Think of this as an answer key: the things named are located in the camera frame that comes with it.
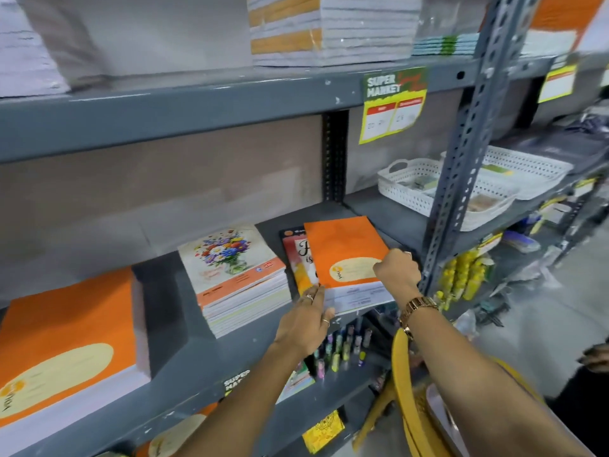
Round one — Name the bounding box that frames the green and yellow price label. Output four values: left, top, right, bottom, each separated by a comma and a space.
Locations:
359, 67, 428, 145

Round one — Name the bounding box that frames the row of yellow bottles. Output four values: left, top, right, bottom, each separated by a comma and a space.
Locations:
434, 248, 496, 311

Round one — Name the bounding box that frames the yellow patterned notebook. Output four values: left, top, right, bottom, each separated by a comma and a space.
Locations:
302, 410, 346, 455

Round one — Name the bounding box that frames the green and blue notebook stack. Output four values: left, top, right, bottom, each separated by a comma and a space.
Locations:
411, 33, 479, 57

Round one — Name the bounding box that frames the large orange notebook stack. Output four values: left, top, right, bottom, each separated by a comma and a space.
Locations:
0, 267, 152, 457

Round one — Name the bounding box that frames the grey metal shelf rack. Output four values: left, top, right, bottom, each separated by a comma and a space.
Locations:
0, 0, 609, 457

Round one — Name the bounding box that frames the white paper stack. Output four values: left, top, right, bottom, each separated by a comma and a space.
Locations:
0, 0, 70, 98

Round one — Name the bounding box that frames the row of colourful markers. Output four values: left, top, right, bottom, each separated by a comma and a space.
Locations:
310, 318, 375, 382

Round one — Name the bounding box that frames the person's left hand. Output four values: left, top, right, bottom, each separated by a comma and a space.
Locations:
273, 285, 336, 360

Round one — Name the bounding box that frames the small orange notebook stack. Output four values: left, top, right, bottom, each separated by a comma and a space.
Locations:
304, 216, 396, 316

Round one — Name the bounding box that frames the yellow and white price label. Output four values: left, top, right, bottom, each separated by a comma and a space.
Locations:
538, 64, 578, 104

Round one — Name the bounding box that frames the orange cover paper stack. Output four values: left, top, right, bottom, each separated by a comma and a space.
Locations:
521, 0, 608, 58

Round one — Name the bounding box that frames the person's right hand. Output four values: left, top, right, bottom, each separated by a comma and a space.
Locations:
372, 248, 422, 305

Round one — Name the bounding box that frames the pink lettered notebook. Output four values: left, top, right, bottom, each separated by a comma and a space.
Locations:
280, 227, 320, 296

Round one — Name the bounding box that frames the floral cover notebook stack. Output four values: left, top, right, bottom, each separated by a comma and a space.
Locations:
178, 225, 292, 339

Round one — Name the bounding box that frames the white plastic basket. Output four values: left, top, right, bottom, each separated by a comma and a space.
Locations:
377, 158, 518, 233
440, 145, 574, 201

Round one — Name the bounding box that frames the orange and white notebook stack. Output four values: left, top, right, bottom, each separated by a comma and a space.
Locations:
246, 0, 424, 67

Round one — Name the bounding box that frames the person's left forearm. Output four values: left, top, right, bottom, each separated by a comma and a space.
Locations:
175, 341, 310, 457

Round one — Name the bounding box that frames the gold wristwatch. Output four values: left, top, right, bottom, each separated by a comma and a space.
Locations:
399, 296, 440, 340

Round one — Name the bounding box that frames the person's right forearm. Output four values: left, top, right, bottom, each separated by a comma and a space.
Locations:
404, 303, 595, 457

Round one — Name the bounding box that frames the green bordered notebook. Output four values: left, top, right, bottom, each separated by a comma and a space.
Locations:
276, 361, 316, 405

